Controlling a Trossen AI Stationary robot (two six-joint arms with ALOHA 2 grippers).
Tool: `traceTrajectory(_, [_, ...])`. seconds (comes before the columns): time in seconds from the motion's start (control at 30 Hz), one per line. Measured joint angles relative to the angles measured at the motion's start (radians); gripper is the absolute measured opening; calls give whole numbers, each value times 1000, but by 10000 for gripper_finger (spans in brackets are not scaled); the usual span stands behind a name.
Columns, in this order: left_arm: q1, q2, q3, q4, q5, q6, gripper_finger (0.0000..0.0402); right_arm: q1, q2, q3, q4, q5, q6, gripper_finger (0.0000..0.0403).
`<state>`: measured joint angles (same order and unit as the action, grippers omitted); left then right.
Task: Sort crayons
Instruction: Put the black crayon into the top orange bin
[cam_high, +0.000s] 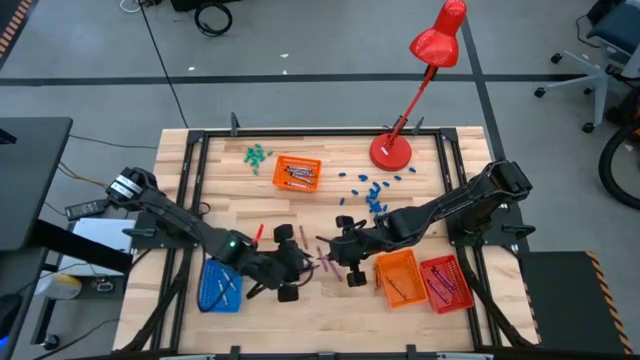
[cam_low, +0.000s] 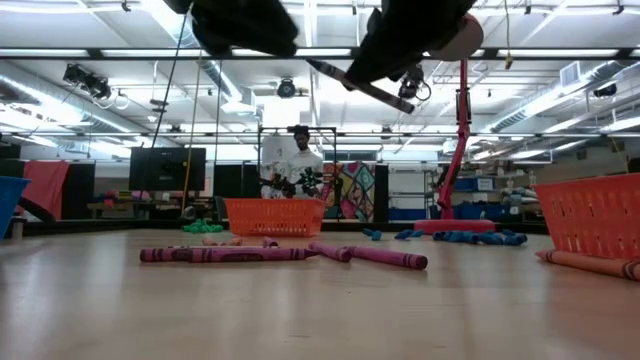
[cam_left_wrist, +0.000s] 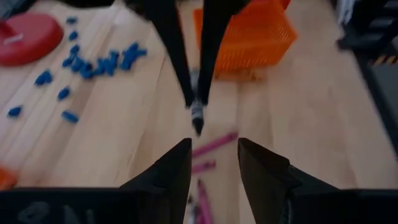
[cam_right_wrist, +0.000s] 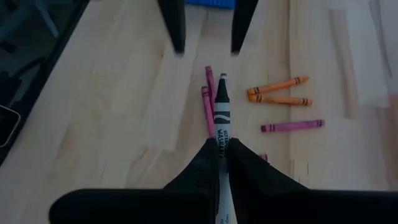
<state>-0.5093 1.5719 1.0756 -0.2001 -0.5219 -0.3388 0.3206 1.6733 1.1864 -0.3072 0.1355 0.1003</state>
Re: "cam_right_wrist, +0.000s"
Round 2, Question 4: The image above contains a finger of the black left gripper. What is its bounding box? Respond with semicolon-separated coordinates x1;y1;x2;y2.
231;0;259;56
157;0;187;55

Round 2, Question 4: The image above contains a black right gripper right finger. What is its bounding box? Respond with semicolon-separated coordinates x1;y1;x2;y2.
225;138;398;224

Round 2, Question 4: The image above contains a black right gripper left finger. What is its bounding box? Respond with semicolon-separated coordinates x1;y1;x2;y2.
49;138;220;224

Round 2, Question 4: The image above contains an orange crayon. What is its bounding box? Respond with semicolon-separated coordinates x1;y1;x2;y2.
247;75;310;96
248;94;313;107

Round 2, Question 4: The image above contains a black-capped white marker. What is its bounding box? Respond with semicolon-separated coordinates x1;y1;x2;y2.
213;73;239;224

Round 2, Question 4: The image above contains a blue plastic basket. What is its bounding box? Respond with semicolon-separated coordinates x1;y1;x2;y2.
185;0;237;9

